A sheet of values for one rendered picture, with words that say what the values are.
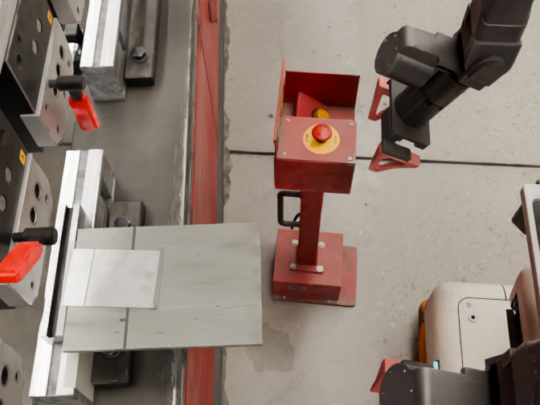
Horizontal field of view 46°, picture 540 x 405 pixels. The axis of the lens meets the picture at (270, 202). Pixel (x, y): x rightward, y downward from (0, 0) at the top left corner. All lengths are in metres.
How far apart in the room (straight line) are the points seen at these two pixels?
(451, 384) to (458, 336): 1.04
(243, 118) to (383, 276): 0.75
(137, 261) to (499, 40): 0.55
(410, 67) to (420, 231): 1.28
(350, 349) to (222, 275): 1.06
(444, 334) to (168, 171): 0.86
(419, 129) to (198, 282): 0.38
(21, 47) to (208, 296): 0.39
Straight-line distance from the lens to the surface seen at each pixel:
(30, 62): 0.75
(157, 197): 1.10
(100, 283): 0.91
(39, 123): 0.76
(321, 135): 1.23
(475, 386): 0.64
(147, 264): 0.90
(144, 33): 1.30
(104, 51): 1.19
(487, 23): 0.79
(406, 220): 2.08
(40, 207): 0.74
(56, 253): 0.95
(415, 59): 0.83
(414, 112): 0.90
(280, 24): 2.57
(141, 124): 1.19
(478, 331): 1.68
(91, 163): 1.05
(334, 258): 1.86
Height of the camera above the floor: 1.81
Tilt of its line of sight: 60 degrees down
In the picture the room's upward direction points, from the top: 2 degrees counter-clockwise
